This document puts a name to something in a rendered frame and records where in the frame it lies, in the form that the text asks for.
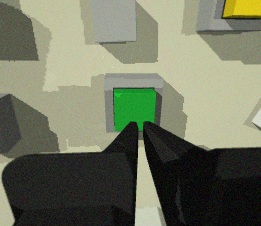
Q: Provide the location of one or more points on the green button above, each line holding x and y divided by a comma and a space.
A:
132, 97

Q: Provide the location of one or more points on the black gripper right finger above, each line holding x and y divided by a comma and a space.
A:
191, 181

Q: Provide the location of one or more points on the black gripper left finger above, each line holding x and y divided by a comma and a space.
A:
81, 179

